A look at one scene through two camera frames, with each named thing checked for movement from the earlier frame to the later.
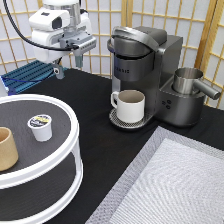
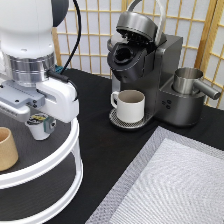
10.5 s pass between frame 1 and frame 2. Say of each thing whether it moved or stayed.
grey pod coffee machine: moved
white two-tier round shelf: stayed
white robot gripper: moved
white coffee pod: stayed
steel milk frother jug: stayed
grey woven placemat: stayed
